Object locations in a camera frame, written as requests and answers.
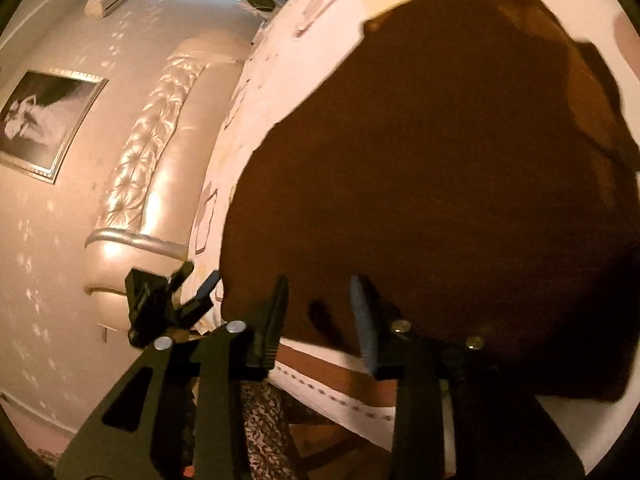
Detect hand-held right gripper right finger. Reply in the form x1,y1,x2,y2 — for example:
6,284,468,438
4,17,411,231
350,274,586,480

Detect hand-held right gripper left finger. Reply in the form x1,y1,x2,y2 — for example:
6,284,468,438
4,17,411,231
60,274,291,480

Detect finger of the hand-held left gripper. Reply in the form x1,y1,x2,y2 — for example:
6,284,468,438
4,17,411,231
177,270,221,331
170,261,195,293

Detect floral patterned clothing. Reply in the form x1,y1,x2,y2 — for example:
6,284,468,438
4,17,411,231
240,380,296,480

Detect cream tufted headboard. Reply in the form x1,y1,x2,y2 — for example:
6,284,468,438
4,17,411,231
84,30,256,333

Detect brown plaid sweater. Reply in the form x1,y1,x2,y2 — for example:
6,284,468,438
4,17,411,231
218,0,640,403

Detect patterned bed sheet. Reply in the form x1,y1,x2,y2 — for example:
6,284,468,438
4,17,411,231
187,0,633,476

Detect silver framed wall picture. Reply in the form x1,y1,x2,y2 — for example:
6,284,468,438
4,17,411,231
0,69,110,185

